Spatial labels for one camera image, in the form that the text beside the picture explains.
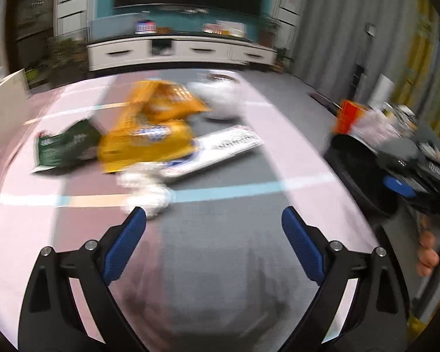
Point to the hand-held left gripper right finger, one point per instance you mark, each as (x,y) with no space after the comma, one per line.
(302,245)

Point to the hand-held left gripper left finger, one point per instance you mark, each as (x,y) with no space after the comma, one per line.
(126,242)

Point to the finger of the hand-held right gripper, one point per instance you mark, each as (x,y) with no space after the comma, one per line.
(399,187)

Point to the black trash bin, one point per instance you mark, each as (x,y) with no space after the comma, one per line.
(355,168)

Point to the white wrapper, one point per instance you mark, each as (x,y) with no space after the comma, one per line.
(146,192)

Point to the green snack packet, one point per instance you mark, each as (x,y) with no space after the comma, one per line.
(64,145)

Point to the yellow snack bag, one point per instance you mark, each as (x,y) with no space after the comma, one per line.
(146,128)

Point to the white printed medicine box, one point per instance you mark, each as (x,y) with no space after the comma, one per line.
(223,146)

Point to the person's right hand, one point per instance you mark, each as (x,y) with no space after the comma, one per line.
(427,255)

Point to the large white plastic bag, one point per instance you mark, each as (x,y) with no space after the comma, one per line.
(374,126)

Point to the pile of clothes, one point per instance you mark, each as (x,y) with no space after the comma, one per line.
(401,115)

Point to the orange shopping bag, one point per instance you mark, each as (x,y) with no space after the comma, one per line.
(348,117)

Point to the white air purifier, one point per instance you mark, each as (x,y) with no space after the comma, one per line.
(381,90)

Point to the dark floor mat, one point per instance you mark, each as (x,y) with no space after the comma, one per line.
(322,101)

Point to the black upright vacuum cleaner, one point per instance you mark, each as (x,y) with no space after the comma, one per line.
(361,73)

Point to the yellow patterned curtain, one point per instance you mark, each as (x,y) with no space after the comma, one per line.
(431,62)

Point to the grey curtain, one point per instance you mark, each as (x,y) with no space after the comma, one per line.
(344,25)

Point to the small potted floor plant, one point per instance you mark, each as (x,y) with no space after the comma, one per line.
(283,60)

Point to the white storage cabinet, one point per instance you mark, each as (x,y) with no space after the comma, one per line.
(5,106)

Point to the large leafy planter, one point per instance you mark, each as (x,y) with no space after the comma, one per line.
(68,62)

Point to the potted plant in brown pot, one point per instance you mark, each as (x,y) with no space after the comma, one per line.
(268,33)

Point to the white television cabinet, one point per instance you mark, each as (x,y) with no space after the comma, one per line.
(190,49)

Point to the clear storage box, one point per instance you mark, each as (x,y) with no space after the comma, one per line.
(112,27)

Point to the blue code stand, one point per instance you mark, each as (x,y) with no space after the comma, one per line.
(146,27)

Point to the white card stand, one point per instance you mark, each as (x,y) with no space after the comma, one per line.
(234,28)

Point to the pink photo frame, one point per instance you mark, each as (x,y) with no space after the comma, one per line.
(212,28)

